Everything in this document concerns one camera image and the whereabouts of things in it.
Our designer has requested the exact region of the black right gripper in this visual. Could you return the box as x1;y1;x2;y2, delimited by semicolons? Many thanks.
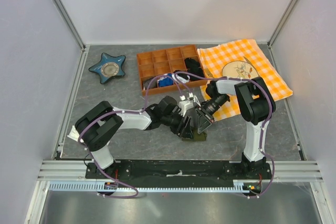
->
194;94;228;134

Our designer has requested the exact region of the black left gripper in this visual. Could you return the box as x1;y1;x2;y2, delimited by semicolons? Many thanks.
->
161;109;193;138

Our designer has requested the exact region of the olive green underwear cream waistband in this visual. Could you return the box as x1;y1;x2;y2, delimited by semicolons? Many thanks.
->
182;130;207;142

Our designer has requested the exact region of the orange compartment organizer box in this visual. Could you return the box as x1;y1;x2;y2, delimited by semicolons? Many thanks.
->
137;45;206;95

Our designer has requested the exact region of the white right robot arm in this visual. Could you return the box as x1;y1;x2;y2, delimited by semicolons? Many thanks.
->
195;77;276;179

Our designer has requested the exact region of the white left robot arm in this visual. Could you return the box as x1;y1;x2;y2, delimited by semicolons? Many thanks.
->
68;96;194;178

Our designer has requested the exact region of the black white rolled underwear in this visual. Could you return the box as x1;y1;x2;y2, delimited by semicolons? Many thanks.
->
172;70;190;83

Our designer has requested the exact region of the blue white rolled underwear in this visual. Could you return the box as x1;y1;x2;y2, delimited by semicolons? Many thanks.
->
157;74;174;88

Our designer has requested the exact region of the grey rolled underwear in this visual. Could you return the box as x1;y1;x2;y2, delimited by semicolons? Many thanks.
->
142;77;158;90

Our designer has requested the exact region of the white underwear pile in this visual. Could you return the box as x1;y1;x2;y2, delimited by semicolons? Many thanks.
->
67;125;81;143

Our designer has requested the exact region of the brass fork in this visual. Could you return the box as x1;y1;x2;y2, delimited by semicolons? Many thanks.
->
204;68;213;78

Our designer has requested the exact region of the orange checkered cloth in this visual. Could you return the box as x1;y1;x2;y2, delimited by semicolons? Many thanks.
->
196;38;293;122

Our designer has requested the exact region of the beige decorated plate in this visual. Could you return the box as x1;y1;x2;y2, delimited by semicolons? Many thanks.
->
222;61;259;79

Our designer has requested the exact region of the brass knife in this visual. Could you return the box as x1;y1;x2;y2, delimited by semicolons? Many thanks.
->
239;58;265;86

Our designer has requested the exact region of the blue star shaped dish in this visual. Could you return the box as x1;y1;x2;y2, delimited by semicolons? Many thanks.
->
88;52;126;84

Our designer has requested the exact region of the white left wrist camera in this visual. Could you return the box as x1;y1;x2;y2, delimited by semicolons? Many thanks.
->
178;96;195;117

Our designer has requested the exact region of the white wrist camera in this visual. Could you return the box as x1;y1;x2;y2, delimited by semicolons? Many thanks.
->
187;92;201;106
178;96;195;117

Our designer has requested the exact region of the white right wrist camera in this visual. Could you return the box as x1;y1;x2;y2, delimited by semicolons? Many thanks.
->
187;92;201;106

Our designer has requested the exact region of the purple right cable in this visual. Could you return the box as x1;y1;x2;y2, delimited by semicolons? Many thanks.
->
173;71;276;198

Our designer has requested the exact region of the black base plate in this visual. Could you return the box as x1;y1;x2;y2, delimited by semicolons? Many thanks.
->
85;159;272;186

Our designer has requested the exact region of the light blue cable duct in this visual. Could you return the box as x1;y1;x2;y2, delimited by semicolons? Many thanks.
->
49;181;254;193

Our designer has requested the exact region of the aluminium front rail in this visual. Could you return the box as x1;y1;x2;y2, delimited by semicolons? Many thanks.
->
38;159;322;182

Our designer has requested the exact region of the aluminium right frame post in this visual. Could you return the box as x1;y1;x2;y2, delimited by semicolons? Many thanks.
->
267;0;300;50

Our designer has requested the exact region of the aluminium frame post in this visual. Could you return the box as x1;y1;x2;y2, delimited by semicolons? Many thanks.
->
52;0;86;50
267;0;300;50

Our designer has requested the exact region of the aluminium left frame post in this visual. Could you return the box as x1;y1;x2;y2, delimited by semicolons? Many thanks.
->
52;0;86;50

